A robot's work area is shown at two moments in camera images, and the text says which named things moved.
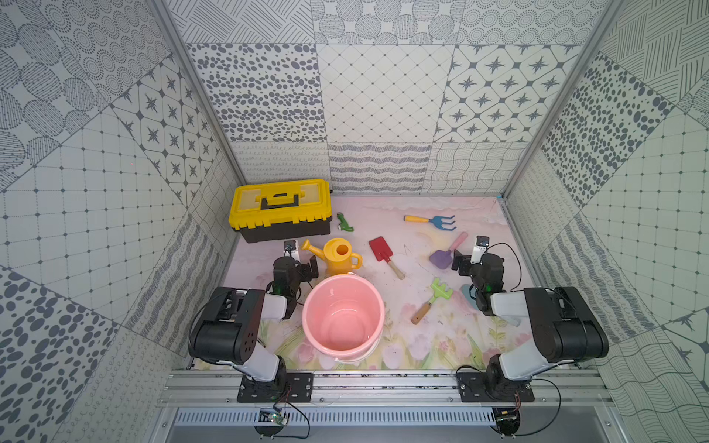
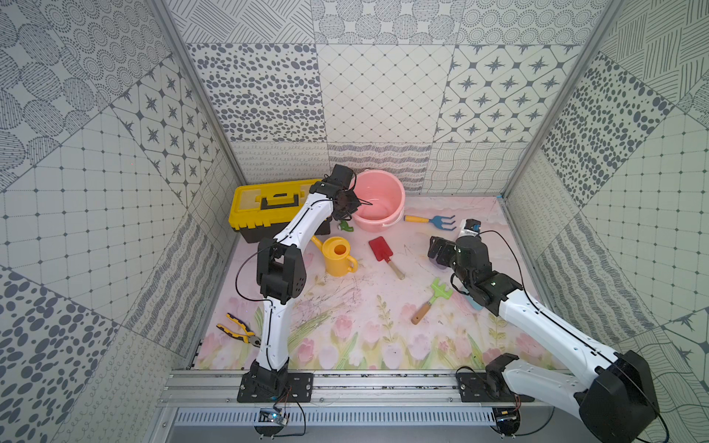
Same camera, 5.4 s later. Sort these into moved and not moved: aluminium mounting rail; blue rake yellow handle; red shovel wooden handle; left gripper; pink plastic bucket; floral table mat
Moved: pink plastic bucket; left gripper
Not moved: red shovel wooden handle; blue rake yellow handle; aluminium mounting rail; floral table mat
